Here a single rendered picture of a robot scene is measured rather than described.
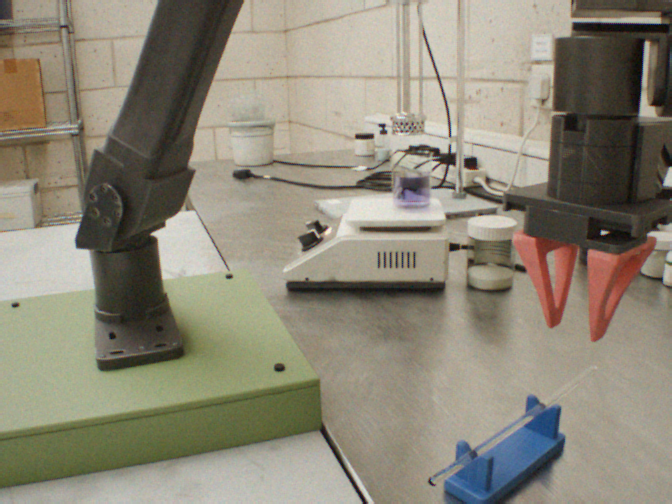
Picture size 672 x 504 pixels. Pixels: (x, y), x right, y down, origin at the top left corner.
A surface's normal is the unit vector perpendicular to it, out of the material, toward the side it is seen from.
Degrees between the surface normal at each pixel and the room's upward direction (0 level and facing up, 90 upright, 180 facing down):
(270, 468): 0
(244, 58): 90
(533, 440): 0
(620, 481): 0
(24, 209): 93
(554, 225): 89
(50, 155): 90
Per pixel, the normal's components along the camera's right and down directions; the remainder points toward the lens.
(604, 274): -0.70, 0.53
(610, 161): 0.05, 0.28
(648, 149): 0.65, 0.21
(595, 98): -0.37, 0.27
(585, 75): -0.65, 0.22
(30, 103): 0.42, 0.24
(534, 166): -0.95, 0.12
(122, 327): -0.03, -0.96
